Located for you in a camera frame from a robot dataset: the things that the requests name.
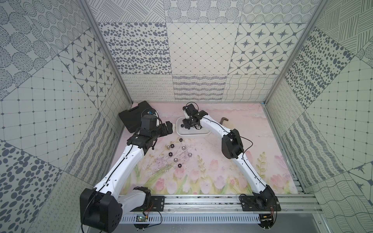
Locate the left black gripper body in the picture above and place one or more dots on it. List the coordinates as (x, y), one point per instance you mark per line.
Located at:
(164, 128)

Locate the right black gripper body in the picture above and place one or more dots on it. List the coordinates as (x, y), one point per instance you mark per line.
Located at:
(188, 123)

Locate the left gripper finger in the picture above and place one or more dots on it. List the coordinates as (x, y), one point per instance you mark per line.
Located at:
(169, 124)
(166, 132)

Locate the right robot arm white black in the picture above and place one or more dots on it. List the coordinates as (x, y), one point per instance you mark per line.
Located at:
(232, 148)

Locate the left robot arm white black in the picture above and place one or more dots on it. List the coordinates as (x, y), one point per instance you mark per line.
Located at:
(102, 207)

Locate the white plastic storage box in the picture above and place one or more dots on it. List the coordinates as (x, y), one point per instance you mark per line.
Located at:
(192, 132)

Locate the black plastic tool case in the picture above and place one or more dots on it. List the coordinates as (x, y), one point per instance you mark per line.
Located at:
(132, 118)

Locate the black hex allen key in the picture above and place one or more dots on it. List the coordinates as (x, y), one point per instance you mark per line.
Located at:
(224, 119)

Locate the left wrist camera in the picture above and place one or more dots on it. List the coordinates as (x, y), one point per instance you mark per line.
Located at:
(149, 121)

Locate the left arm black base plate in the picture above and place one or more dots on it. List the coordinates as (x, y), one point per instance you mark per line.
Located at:
(153, 204)

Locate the white slotted cable duct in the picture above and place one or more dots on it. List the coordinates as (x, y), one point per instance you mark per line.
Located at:
(156, 218)

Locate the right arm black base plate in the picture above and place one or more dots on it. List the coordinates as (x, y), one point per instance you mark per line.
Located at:
(257, 203)

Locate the aluminium mounting rail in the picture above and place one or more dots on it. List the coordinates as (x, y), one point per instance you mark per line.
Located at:
(198, 204)

